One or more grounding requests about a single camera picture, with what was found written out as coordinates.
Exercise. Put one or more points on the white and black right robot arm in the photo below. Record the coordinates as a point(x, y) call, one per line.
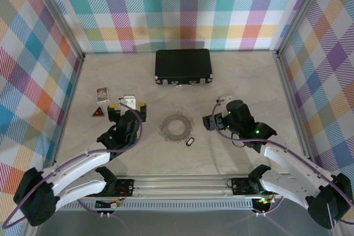
point(287, 189)

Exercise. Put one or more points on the red triangle reflector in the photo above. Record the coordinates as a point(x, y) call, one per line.
point(98, 113)

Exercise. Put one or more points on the small electronics module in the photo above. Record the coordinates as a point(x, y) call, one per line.
point(113, 205)
point(262, 200)

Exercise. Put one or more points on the aluminium frame floor rail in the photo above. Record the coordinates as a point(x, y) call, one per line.
point(293, 109)
point(72, 92)

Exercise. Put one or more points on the black hard case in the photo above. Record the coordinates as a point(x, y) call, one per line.
point(182, 64)

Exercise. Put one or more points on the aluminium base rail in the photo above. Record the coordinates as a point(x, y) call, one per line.
point(179, 186)

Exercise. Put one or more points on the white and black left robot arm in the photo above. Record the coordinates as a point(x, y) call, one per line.
point(80, 164)

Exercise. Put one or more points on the small printed card box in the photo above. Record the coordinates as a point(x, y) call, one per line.
point(103, 95)

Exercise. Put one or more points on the aluminium frame post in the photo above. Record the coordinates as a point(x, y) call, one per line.
point(57, 12)
point(301, 12)

